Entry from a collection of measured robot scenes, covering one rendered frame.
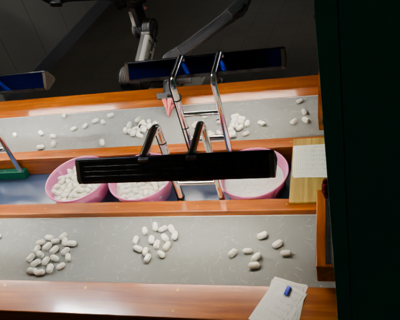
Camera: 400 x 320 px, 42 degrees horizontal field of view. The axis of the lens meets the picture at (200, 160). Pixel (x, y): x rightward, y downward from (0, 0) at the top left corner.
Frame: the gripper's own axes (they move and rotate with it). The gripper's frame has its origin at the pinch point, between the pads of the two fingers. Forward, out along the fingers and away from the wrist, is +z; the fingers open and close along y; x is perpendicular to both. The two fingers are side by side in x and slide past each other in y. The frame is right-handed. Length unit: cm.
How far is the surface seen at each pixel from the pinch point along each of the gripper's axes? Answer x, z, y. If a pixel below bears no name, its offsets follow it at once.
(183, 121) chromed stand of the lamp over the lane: -31.8, 10.2, 17.0
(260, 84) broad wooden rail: 11.0, -14.4, 39.1
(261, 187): -27, 35, 46
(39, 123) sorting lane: 4, 1, -68
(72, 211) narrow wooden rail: -37, 44, -25
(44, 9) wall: 160, -133, -172
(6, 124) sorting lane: 5, 0, -87
